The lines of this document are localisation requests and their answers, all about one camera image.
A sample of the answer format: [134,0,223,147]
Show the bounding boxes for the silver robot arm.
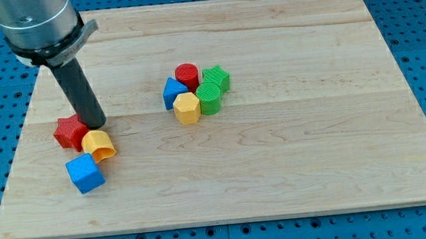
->
[0,0,99,69]

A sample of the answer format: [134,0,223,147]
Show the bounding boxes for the green star block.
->
[202,65,231,93]

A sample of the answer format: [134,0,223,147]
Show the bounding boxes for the blue cube block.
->
[65,153,106,194]

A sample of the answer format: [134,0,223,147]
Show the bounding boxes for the red star block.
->
[53,114,89,152]

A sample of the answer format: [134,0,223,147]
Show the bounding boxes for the green cylinder block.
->
[195,82,222,116]

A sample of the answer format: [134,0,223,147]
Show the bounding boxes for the yellow hexagon block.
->
[173,92,201,125]

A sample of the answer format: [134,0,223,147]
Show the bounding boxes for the blue triangle block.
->
[162,77,188,110]

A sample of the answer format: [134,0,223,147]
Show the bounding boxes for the red cylinder block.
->
[175,62,199,93]

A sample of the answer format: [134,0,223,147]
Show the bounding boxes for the wooden board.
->
[0,0,426,239]

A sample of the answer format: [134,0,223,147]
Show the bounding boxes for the yellow arch block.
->
[81,130,116,163]

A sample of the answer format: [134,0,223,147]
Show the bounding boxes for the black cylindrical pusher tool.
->
[51,58,106,130]

